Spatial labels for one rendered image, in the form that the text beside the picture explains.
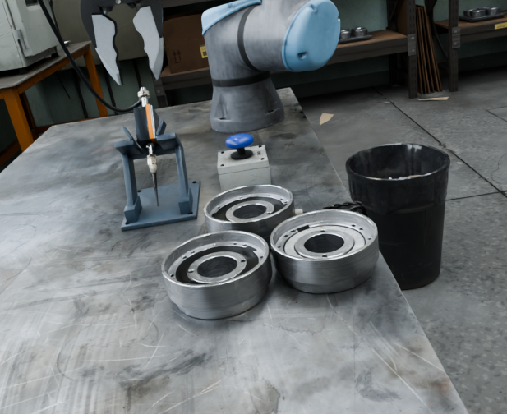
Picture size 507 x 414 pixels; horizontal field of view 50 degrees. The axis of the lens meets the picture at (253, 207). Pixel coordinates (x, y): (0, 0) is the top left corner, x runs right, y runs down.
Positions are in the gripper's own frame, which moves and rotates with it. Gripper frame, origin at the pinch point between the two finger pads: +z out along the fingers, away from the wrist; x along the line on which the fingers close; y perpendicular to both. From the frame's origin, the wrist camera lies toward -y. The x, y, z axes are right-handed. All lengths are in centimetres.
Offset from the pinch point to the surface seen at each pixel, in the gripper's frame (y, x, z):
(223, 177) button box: -3.1, -9.0, 15.0
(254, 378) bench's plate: -39.9, -10.8, 18.0
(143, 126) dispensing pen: -2.4, 0.2, 6.5
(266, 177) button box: -3.1, -14.9, 16.0
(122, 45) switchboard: 356, 69, 33
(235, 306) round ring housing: -31.3, -9.7, 17.1
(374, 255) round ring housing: -28.8, -23.3, 15.4
